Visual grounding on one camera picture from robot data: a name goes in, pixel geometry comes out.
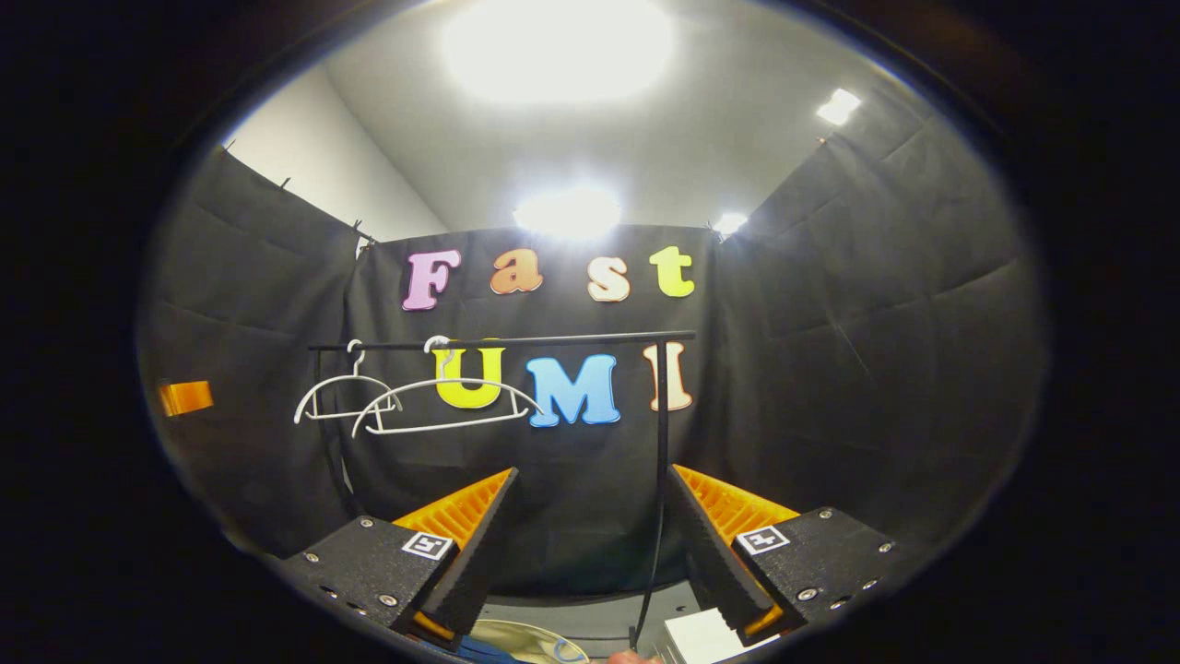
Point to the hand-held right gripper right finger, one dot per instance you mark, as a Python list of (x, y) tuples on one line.
[(710, 553)]

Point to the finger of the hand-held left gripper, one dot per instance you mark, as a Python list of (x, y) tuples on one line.
[(186, 397)]

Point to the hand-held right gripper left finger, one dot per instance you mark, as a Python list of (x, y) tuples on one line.
[(475, 544)]

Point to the blue jacket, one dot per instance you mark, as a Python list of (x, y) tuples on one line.
[(484, 653)]

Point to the white clothes hanger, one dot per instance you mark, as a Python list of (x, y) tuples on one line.
[(442, 382), (355, 377)]

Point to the white box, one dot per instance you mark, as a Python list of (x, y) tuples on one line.
[(710, 636)]

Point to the black backdrop cloth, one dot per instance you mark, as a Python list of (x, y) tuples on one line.
[(830, 369)]

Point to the large ceiling light panel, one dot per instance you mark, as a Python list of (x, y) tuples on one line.
[(558, 46)]

